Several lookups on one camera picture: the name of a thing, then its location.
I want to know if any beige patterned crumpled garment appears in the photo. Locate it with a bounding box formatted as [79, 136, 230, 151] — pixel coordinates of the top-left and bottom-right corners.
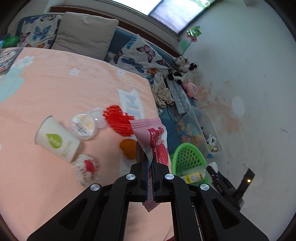
[151, 73, 175, 108]

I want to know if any small clear plastic lid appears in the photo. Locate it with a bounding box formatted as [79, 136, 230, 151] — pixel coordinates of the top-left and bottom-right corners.
[90, 108, 107, 130]

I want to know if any butterfly print pillow left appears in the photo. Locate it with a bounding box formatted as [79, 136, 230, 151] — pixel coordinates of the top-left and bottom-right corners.
[16, 14, 62, 49]

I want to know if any pink round plush toy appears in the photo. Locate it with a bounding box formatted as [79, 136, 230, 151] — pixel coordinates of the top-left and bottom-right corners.
[183, 80, 198, 99]

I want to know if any peach hello tablecloth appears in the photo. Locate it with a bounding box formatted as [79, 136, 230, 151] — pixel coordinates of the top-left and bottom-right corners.
[1, 48, 158, 240]

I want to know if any white paper cup green logo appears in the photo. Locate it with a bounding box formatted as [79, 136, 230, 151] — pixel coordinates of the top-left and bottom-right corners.
[35, 115, 81, 163]

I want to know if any red white wrapper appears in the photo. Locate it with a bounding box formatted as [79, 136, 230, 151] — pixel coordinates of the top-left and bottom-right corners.
[71, 154, 99, 187]

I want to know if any clear plastic bottle yellow label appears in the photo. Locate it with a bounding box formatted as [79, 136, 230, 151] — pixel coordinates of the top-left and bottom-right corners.
[178, 162, 218, 186]

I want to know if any beige cushion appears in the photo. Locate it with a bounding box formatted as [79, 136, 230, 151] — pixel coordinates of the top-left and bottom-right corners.
[52, 12, 119, 60]

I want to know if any orange peel piece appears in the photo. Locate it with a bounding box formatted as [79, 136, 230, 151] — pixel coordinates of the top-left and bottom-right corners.
[119, 138, 137, 160]

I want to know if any butterfly print pillow right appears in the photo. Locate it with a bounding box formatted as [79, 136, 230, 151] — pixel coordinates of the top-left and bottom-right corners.
[109, 35, 173, 84]

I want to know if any green plastic mesh basket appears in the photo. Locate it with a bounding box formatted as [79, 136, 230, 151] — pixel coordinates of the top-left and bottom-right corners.
[171, 143, 206, 176]

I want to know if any blue sofa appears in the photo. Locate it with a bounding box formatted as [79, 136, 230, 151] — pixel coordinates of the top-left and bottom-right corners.
[16, 16, 195, 155]

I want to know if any patterned grey white cloth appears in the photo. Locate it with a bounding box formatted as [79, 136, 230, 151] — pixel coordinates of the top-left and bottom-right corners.
[166, 80, 191, 114]

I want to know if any black white cow plush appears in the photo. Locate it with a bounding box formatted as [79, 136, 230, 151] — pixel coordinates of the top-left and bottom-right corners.
[166, 56, 199, 85]

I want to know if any colourful pinwheel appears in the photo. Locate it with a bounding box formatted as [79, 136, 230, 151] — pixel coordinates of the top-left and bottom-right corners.
[186, 26, 202, 42]

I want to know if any clear jelly cup printed lid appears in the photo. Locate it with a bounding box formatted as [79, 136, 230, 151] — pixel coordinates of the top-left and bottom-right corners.
[70, 113, 97, 141]

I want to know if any red foam fruit net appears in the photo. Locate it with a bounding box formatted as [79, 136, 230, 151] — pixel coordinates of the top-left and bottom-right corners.
[103, 105, 134, 137]

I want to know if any pink snack wrapper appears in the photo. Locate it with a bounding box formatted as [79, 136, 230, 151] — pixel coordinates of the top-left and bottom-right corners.
[130, 118, 169, 212]

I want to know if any butterfly print pillow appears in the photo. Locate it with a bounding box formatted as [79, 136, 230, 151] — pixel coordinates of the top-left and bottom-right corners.
[109, 35, 173, 84]
[16, 14, 62, 49]

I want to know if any clear plastic toy bin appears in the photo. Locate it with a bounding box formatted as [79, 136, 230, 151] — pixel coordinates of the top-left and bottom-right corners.
[176, 106, 223, 159]

